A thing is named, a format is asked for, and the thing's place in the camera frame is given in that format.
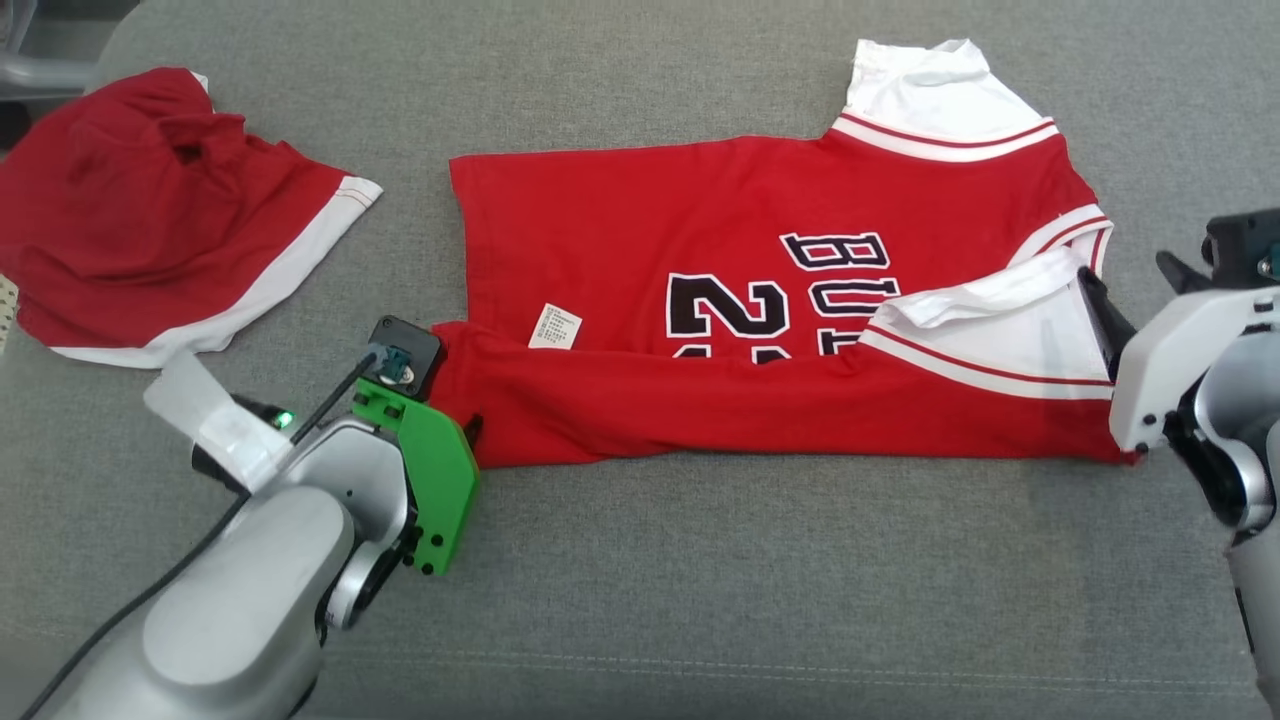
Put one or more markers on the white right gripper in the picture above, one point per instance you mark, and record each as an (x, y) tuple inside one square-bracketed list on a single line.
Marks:
[(1160, 360)]

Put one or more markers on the red basketball jersey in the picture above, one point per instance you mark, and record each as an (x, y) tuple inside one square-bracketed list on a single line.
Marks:
[(620, 230)]

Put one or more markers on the red shorts with white band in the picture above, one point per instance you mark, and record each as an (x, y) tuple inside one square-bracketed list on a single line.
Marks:
[(130, 220)]

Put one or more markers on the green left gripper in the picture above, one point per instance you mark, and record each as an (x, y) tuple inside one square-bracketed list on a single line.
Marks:
[(445, 490)]

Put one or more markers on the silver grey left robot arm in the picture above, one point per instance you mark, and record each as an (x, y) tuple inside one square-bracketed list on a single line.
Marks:
[(230, 600)]

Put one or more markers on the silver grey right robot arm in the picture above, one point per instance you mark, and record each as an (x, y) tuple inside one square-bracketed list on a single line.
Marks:
[(1250, 400)]

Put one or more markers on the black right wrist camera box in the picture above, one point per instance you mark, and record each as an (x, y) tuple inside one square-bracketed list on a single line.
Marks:
[(1245, 245)]

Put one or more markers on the translucent white tape label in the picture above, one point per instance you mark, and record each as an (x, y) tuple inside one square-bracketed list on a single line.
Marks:
[(215, 425)]

